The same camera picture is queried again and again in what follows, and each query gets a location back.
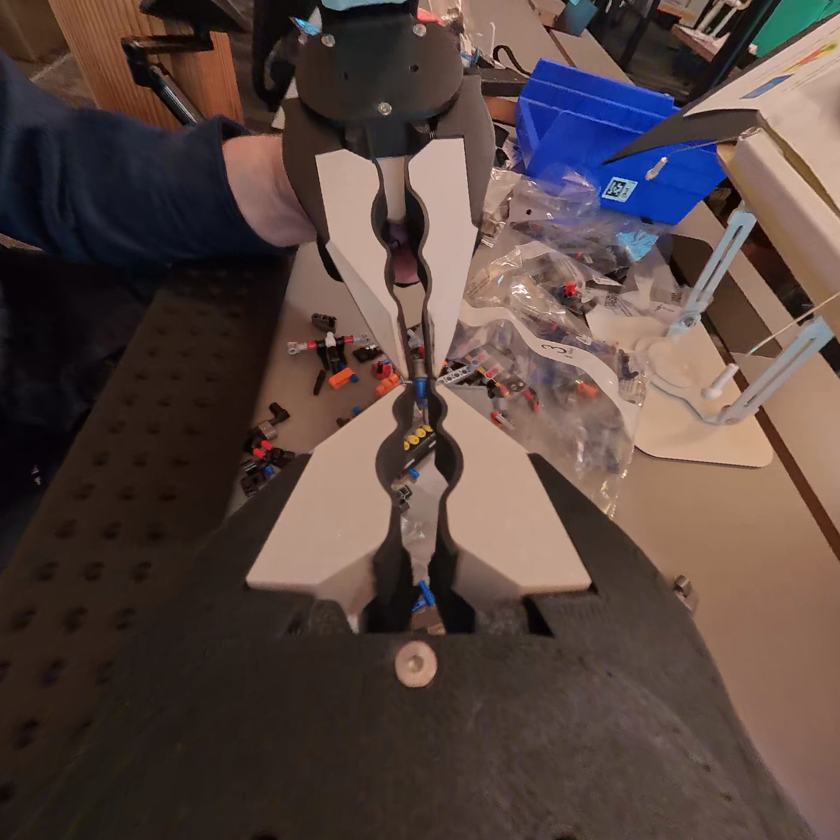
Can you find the blue plastic bin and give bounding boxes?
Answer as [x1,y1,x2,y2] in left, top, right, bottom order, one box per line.
[514,58,728,225]

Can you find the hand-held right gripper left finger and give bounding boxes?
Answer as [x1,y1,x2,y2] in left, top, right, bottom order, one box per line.
[246,385,421,632]

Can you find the clear bag with warning print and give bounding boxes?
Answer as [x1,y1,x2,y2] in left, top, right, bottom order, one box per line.
[581,276,693,336]

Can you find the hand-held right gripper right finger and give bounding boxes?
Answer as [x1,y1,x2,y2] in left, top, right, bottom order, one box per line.
[425,385,595,632]

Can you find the person's left forearm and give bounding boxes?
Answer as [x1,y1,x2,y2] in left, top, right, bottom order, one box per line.
[0,49,293,270]

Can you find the black power adapter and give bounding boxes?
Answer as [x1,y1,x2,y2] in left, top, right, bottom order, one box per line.
[479,69,529,102]

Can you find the wooden partition panel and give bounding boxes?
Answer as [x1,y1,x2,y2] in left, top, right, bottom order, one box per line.
[49,0,245,129]

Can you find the clear bag of dark parts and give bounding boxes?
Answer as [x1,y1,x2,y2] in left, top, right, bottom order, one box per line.
[505,217,657,316]

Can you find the person's left hand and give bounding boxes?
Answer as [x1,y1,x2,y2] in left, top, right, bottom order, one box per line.
[222,133,319,249]

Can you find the metal page holder wire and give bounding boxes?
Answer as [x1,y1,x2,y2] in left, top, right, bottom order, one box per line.
[701,305,840,401]
[645,131,759,182]

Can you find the lego instruction booklet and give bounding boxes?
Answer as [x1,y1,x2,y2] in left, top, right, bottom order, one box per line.
[602,13,840,221]

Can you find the black perforated board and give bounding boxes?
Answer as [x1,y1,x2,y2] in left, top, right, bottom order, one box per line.
[0,262,311,840]

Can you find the grey red lego axle assembly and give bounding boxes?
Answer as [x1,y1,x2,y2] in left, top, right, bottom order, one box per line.
[287,332,370,357]

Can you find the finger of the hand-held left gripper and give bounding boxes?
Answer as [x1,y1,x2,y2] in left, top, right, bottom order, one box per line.
[406,136,481,375]
[315,151,416,382]

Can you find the clear bags of parts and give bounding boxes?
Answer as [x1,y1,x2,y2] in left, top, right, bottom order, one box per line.
[446,308,643,519]

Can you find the pile of lego pieces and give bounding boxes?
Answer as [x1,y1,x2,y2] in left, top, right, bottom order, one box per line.
[239,311,447,634]

